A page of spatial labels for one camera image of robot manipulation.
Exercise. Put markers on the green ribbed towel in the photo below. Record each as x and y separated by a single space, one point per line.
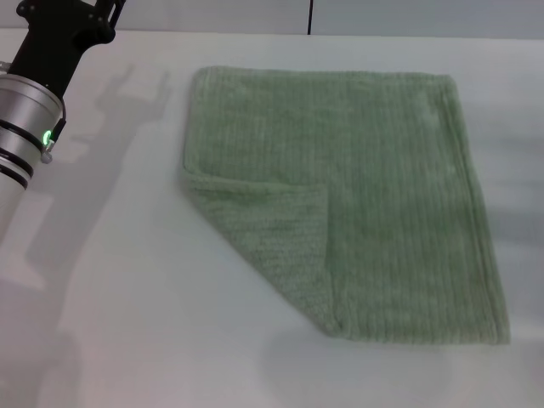
361 191

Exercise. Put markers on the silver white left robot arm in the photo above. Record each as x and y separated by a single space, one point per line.
21 115

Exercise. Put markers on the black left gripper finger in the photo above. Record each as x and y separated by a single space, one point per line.
114 9

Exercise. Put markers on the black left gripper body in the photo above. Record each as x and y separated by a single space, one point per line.
51 51

